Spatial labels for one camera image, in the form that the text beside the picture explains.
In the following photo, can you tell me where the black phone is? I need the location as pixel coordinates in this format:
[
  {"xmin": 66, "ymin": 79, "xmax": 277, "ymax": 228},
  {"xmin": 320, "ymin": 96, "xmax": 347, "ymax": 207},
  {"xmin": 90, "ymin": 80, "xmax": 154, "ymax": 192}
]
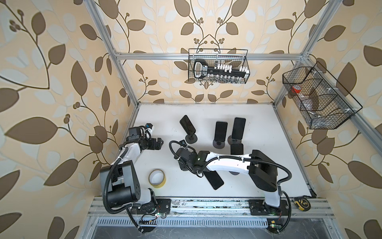
[
  {"xmin": 231, "ymin": 118, "xmax": 246, "ymax": 140},
  {"xmin": 230, "ymin": 143, "xmax": 244, "ymax": 155},
  {"xmin": 180, "ymin": 115, "xmax": 196, "ymax": 137},
  {"xmin": 214, "ymin": 121, "xmax": 228, "ymax": 142},
  {"xmin": 204, "ymin": 171, "xmax": 224, "ymax": 190}
]

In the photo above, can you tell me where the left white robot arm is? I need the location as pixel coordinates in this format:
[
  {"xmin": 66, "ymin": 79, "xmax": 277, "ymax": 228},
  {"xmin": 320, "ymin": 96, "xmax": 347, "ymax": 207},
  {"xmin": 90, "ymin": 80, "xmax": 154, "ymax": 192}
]
[{"xmin": 100, "ymin": 138, "xmax": 164, "ymax": 214}]

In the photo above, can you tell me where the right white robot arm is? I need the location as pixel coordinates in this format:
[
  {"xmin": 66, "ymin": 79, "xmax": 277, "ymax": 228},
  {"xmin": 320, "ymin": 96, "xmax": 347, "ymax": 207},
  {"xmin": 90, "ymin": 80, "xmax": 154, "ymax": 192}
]
[{"xmin": 169, "ymin": 140, "xmax": 292, "ymax": 216}]

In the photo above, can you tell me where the back left phone stand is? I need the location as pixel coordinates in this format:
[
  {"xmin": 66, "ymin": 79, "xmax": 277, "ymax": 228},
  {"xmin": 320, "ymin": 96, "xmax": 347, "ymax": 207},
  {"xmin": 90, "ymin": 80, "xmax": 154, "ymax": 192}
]
[{"xmin": 185, "ymin": 134, "xmax": 198, "ymax": 144}]

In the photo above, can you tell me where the back middle phone stand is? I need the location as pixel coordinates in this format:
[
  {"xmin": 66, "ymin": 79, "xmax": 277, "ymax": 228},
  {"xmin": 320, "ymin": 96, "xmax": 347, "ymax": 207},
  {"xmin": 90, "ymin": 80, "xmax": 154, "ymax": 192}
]
[{"xmin": 212, "ymin": 140, "xmax": 225, "ymax": 149}]

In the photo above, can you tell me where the back right phone stand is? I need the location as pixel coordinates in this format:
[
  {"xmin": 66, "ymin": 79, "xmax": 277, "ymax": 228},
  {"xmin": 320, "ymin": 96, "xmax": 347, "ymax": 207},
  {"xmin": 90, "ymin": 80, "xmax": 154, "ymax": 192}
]
[{"xmin": 227, "ymin": 135, "xmax": 237, "ymax": 145}]

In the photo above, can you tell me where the yellow tape roll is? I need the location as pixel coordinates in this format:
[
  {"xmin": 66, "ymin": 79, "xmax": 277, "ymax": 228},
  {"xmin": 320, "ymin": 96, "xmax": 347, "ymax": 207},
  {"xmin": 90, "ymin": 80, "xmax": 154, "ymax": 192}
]
[{"xmin": 148, "ymin": 169, "xmax": 167, "ymax": 188}]

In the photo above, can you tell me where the yellow black tape measure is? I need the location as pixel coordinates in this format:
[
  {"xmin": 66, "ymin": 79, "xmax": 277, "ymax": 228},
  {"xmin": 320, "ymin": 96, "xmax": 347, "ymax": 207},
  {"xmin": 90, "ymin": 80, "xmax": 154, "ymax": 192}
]
[{"xmin": 293, "ymin": 197, "xmax": 311, "ymax": 212}]

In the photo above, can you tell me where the red cap plastic bottle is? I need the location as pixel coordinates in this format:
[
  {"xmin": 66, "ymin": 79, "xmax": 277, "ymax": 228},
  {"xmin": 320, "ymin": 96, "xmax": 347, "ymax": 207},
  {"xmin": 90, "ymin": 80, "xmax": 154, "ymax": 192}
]
[{"xmin": 291, "ymin": 85, "xmax": 310, "ymax": 107}]

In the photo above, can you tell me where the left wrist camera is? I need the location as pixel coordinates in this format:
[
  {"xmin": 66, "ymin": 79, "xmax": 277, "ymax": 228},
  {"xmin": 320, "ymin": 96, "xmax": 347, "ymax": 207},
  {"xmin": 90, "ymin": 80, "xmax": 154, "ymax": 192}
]
[{"xmin": 126, "ymin": 123, "xmax": 154, "ymax": 141}]

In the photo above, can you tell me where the black handled tool in basket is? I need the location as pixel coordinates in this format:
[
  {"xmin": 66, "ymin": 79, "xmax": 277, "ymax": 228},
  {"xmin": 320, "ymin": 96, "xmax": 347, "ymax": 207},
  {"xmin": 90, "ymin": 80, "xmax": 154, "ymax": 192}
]
[{"xmin": 193, "ymin": 59, "xmax": 250, "ymax": 79}]

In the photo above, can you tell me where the back wire basket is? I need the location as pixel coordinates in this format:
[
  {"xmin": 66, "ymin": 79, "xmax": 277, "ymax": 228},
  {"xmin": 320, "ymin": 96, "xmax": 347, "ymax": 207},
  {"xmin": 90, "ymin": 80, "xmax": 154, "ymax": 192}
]
[{"xmin": 188, "ymin": 48, "xmax": 250, "ymax": 84}]

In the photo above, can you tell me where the side wire basket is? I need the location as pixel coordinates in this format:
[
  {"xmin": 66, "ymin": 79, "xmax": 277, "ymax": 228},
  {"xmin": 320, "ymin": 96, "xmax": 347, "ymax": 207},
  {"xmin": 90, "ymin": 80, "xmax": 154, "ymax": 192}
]
[{"xmin": 283, "ymin": 62, "xmax": 363, "ymax": 129}]

